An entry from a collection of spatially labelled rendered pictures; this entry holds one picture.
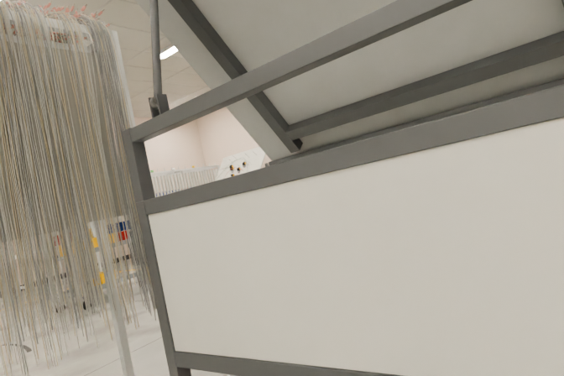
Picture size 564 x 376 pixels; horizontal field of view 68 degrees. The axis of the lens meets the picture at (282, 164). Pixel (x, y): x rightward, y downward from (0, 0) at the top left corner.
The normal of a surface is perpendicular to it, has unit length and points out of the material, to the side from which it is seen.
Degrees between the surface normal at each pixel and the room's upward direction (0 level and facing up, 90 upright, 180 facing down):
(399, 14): 90
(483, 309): 90
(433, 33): 131
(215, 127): 90
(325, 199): 90
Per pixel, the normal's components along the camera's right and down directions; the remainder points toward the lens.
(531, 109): -0.61, 0.08
